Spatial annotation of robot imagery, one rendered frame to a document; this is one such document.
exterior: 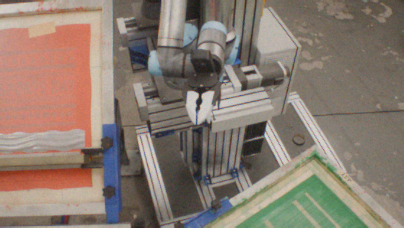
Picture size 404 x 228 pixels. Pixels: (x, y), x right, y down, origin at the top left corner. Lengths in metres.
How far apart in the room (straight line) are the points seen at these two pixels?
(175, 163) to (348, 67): 1.98
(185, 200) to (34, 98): 1.26
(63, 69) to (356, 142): 2.33
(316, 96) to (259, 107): 1.84
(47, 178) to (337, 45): 3.19
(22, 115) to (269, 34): 1.13
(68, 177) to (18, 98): 0.35
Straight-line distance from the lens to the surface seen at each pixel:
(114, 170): 1.32
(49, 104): 1.45
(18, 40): 1.57
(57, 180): 1.42
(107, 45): 1.42
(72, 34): 1.50
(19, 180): 1.47
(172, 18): 1.12
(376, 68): 3.88
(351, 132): 3.21
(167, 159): 2.56
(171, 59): 1.11
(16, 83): 1.52
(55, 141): 1.42
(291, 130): 2.79
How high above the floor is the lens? 2.31
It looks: 48 degrees down
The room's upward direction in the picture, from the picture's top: straight up
